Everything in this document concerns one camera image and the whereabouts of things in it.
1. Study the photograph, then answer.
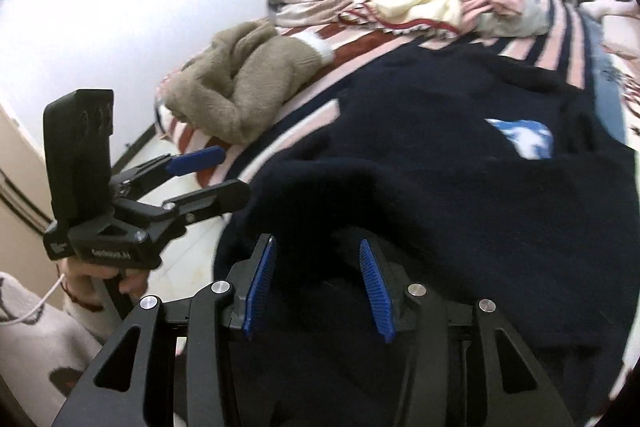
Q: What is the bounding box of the person's left hand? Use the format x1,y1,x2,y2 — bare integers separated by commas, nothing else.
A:
62,257,151,305

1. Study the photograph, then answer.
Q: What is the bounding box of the navy blue garment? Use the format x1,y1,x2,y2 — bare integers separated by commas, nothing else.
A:
214,39,640,427

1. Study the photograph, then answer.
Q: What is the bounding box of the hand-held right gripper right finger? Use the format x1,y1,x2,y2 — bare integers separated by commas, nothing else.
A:
359,238,576,427

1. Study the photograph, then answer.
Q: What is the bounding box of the person's left forearm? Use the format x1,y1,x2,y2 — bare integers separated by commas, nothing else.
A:
0,272,108,403

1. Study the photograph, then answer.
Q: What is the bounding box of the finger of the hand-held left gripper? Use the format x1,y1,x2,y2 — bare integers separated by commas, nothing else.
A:
120,179,252,225
111,145,227,198

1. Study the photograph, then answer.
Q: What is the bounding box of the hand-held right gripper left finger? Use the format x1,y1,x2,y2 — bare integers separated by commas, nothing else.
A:
51,234,278,427

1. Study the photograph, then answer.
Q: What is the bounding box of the white cord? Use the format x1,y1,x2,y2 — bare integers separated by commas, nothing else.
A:
0,274,68,325

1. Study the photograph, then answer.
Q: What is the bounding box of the brown fuzzy sweater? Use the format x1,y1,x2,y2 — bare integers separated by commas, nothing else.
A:
159,21,335,145

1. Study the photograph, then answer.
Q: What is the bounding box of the striped bed blanket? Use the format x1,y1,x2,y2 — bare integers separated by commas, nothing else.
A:
155,0,640,427

